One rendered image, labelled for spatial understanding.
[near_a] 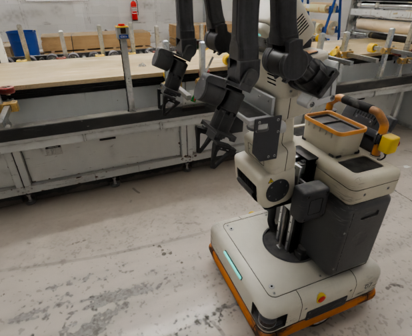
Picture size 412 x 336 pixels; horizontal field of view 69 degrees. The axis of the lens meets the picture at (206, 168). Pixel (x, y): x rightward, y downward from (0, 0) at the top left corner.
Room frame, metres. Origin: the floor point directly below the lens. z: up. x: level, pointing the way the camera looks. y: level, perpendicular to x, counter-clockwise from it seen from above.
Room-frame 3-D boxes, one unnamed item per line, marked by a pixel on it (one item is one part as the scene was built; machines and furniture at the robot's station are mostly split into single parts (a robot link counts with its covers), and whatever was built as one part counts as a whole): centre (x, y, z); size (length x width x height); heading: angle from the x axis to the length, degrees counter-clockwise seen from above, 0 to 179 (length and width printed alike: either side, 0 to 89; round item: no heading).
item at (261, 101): (1.04, -0.16, 0.99); 0.28 x 0.16 x 0.22; 22
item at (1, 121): (1.60, 1.11, 0.82); 0.43 x 0.03 x 0.04; 23
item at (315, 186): (1.03, -0.30, 0.68); 0.28 x 0.27 x 0.25; 22
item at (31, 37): (6.69, 3.75, 0.36); 0.59 x 0.57 x 0.73; 23
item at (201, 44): (2.15, 0.03, 0.87); 0.04 x 0.04 x 0.48; 23
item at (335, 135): (1.19, -0.54, 0.87); 0.23 x 0.15 x 0.11; 22
